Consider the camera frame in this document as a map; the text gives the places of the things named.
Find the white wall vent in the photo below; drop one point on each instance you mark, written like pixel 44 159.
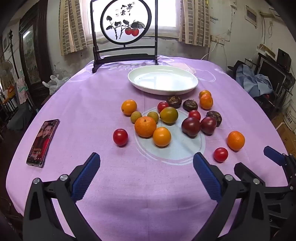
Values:
pixel 251 16

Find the purple printed tablecloth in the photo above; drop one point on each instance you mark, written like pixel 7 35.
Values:
pixel 92 104

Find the white oval plate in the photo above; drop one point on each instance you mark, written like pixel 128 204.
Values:
pixel 161 80

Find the dark brown water chestnut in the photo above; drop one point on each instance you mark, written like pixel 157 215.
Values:
pixel 174 102
pixel 215 117
pixel 190 105

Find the white wall socket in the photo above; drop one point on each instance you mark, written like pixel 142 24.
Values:
pixel 218 40

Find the black monitor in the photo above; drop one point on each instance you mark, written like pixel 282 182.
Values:
pixel 275 71

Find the yellow-green longan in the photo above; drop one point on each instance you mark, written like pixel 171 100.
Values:
pixel 153 116
pixel 136 116

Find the cardboard boxes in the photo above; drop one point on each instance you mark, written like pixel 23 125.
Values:
pixel 285 126

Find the bright window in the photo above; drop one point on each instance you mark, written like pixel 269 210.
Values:
pixel 166 16

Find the black hat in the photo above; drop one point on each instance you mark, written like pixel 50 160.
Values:
pixel 235 66

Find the black framed persimmon painting screen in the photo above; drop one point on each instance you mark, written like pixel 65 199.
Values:
pixel 126 22

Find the smartphone with lit screen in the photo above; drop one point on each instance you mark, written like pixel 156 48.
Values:
pixel 41 143

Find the checked beige curtain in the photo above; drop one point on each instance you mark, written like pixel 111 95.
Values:
pixel 72 27
pixel 195 23

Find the small orange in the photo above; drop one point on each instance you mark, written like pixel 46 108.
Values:
pixel 206 102
pixel 161 136
pixel 205 93
pixel 235 140
pixel 129 107

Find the large orange tangerine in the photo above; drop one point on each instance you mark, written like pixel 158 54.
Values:
pixel 145 126

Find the blue crumpled cloth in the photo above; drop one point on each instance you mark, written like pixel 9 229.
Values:
pixel 254 82

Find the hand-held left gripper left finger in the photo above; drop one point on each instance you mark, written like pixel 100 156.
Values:
pixel 85 177

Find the white plastic bag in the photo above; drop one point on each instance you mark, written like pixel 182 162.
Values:
pixel 55 83

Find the black speaker box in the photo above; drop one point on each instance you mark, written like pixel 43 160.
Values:
pixel 284 57

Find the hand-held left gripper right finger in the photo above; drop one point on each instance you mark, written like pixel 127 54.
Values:
pixel 207 179

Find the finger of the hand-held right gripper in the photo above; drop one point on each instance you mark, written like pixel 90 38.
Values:
pixel 241 171
pixel 274 156

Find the dark red plum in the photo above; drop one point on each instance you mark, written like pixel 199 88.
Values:
pixel 190 126
pixel 208 125

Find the red cherry tomato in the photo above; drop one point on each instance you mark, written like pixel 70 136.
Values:
pixel 194 115
pixel 162 106
pixel 120 137
pixel 220 154

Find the dark wooden cabinet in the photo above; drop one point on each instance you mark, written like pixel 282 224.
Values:
pixel 34 58

